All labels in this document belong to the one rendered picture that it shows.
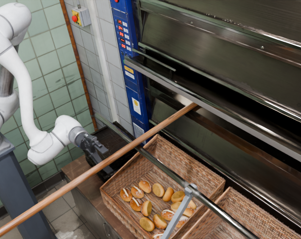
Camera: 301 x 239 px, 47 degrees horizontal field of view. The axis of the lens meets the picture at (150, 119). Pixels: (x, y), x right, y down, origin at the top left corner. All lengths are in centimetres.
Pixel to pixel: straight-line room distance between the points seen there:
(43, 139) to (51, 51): 107
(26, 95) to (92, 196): 87
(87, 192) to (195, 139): 81
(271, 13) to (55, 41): 174
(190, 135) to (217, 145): 19
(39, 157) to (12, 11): 68
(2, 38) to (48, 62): 105
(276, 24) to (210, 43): 37
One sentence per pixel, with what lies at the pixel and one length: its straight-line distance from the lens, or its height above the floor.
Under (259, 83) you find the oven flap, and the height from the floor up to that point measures 151.
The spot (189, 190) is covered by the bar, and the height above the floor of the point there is 117.
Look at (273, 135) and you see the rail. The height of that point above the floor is 143.
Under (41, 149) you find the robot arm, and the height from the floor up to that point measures 120.
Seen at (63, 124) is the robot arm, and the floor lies 125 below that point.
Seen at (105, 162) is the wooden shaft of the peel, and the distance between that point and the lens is 154.
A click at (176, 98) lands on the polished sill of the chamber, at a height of 118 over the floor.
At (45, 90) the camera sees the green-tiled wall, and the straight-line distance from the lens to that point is 274.
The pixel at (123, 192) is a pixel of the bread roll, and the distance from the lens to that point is 214.
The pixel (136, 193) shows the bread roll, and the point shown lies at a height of 63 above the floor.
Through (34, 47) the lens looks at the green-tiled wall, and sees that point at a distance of 259.
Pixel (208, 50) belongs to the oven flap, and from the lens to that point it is 153.
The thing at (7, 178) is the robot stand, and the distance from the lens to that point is 225.
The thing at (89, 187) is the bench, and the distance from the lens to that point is 231.
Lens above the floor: 227
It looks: 38 degrees down
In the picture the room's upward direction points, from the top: 8 degrees counter-clockwise
